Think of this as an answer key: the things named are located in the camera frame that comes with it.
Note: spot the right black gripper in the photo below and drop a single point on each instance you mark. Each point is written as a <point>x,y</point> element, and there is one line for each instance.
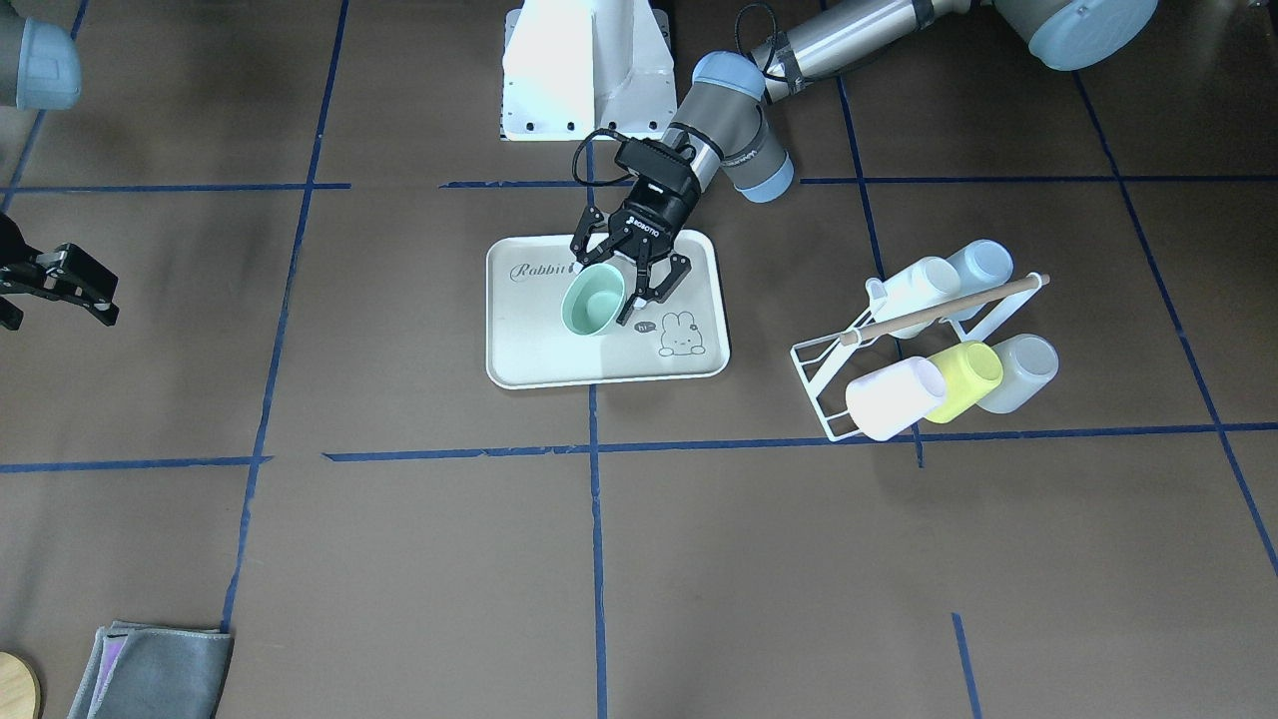
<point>62,275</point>

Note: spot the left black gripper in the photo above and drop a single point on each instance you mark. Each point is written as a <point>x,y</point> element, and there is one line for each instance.
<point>656,214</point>

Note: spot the green cup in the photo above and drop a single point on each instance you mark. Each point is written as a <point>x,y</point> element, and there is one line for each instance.
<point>594,300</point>

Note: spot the beige rabbit tray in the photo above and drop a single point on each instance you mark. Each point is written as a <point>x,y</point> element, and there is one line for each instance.
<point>528,344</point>

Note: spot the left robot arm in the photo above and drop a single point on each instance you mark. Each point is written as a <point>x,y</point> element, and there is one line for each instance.
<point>721,127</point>

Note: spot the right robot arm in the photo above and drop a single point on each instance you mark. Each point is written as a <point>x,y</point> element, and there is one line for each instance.
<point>41,70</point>

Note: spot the pink cup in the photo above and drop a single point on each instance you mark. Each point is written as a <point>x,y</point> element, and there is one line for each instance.
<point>883,403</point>

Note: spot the white cream cup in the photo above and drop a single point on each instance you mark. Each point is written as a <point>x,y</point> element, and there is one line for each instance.
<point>925,283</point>

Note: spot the blue cup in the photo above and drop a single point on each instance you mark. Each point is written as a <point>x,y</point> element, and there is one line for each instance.
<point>982,265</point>

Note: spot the yellow cup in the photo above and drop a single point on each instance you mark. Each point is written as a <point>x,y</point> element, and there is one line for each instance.
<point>971,371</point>

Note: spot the white cup rack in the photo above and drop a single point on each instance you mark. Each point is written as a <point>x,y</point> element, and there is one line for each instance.
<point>826,365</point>

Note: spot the grey cup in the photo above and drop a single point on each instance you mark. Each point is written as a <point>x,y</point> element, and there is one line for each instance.
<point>1029,363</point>

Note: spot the grey folded cloth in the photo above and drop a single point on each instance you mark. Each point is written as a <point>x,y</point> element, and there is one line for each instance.
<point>139,670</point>

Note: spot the wooden mug tree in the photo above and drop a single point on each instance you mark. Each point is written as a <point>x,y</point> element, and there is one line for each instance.
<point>21,695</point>

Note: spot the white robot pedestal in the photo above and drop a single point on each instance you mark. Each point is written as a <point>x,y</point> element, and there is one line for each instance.
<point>570,67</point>

